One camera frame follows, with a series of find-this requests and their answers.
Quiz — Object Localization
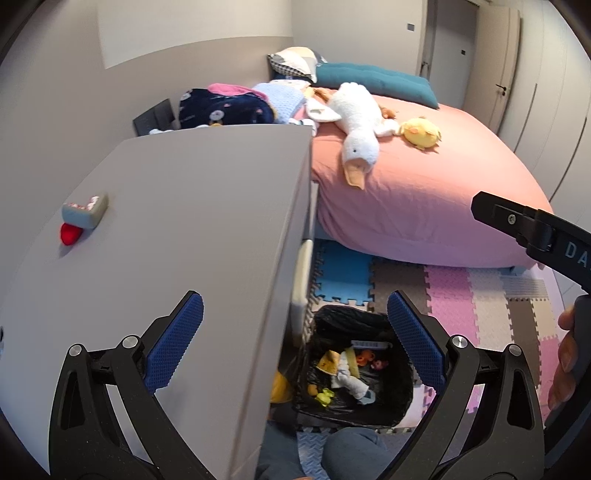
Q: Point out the bed with pink sheet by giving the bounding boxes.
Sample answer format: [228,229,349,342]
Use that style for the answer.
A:
[305,90,555,269]

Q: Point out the navy printed blanket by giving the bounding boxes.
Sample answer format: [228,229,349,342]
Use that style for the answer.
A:
[178,88,276,129]

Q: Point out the teal cushion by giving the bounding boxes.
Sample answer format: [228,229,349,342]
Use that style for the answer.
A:
[315,62,440,110]

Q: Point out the yellow snack packet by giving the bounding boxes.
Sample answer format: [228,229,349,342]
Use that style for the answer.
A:
[316,349,358,374]

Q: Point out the bin with black bag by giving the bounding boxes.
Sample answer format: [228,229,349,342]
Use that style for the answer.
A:
[293,304,415,429]

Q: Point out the yellow chick plush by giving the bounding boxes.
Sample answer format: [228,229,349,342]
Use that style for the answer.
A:
[398,117,441,152]

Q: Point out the patchwork patterned pillow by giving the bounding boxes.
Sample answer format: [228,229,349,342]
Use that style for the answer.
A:
[268,46,326,84]

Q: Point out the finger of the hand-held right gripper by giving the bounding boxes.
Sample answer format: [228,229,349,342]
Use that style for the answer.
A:
[471,191,555,252]

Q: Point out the light blue knitted blanket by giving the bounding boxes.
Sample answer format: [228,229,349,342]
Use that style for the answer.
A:
[253,80,308,124]

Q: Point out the person's right hand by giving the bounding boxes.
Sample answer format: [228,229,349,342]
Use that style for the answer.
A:
[547,307,591,411]

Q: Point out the pink cloth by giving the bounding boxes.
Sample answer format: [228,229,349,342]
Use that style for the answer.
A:
[208,82,271,102]

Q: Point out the white goose plush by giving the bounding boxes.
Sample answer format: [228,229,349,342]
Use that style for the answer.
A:
[305,82,400,191]

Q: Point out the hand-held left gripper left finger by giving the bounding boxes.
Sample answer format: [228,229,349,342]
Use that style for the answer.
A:
[48,291,218,480]

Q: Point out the person's leg dark trousers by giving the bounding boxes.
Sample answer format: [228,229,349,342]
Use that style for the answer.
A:
[256,427,303,480]
[321,427,398,480]

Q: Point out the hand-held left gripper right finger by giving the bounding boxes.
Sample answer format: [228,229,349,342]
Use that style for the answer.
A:
[387,290,548,480]

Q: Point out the beige wardrobe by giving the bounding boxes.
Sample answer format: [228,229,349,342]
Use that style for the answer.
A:
[475,0,591,217]

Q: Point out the grey block toy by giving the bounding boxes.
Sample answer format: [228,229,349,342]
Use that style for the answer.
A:
[61,193,110,230]

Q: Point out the yellow cloth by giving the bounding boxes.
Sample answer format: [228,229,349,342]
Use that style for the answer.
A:
[269,369,294,403]

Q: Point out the grey bedside cabinet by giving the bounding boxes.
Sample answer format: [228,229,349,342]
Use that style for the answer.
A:
[0,124,319,480]

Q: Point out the foam puzzle floor mat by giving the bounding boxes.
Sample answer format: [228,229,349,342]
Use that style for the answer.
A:
[295,237,575,480]

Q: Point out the white towel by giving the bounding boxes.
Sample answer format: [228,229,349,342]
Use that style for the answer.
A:
[330,355,377,404]

